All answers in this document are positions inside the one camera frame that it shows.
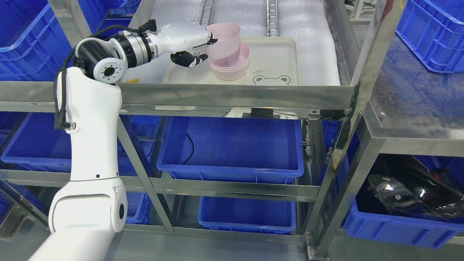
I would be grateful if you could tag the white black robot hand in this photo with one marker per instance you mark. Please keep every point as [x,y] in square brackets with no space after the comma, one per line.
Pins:
[181,39]

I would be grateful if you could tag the pink plastic bowl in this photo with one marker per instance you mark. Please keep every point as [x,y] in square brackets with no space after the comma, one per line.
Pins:
[228,40]

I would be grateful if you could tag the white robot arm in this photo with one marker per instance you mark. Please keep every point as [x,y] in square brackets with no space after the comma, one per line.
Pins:
[91,208]

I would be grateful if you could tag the stainless steel shelf rack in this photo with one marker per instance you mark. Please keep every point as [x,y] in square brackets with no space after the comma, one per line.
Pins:
[344,103]

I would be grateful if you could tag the blue crate middle shelf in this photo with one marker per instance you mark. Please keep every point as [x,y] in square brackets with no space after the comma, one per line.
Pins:
[232,150]

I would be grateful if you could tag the blue crate shelf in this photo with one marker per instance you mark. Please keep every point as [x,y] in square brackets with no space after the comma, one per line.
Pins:
[232,150]
[37,146]
[247,215]

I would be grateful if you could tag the blue crate left shelf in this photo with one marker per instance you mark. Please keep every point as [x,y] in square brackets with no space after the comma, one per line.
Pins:
[37,146]

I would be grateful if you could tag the blue crate bottom shelf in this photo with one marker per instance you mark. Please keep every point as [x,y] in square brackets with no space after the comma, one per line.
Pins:
[247,215]

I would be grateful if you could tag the stacked pink bowls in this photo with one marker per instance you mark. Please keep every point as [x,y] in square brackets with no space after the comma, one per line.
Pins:
[232,67]

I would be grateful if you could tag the beige frog tray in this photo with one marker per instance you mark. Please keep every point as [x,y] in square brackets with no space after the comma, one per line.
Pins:
[273,62]

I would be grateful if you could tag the stainless steel cart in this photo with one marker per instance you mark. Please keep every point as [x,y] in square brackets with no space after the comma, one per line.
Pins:
[412,111]

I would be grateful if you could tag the blue crate holding helmet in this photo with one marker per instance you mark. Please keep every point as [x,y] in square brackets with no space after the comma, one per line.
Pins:
[398,229]

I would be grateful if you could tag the black motorcycle helmet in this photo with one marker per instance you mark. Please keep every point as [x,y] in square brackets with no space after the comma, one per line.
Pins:
[424,187]

